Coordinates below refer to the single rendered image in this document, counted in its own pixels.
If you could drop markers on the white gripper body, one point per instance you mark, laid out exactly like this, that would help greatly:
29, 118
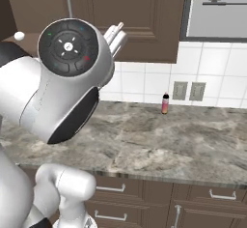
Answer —
118, 40

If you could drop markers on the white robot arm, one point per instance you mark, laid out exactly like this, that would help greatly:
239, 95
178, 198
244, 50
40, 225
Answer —
61, 103

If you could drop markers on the dark brown open cabinet door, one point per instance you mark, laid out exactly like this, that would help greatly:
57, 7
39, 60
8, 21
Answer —
6, 16

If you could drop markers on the brown base cabinet door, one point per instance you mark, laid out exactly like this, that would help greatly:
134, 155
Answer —
212, 217

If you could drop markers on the pink bottle with black cap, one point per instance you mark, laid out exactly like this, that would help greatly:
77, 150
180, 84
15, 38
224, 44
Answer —
165, 104

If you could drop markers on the white round knob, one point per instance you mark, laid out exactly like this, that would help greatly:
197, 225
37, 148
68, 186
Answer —
19, 35

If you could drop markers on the grey microwave oven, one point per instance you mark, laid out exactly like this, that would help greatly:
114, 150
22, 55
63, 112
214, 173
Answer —
218, 19

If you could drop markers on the small brown drawer front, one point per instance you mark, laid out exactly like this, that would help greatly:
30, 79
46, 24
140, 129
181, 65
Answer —
133, 190

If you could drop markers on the wide brown drawer front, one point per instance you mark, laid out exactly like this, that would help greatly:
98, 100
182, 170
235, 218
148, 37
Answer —
141, 214

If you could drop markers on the brown wall cabinet door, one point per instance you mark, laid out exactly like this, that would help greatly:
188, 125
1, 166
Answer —
141, 16

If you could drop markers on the grey wall outlet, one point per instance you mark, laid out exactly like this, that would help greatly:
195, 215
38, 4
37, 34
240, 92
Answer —
197, 91
180, 91

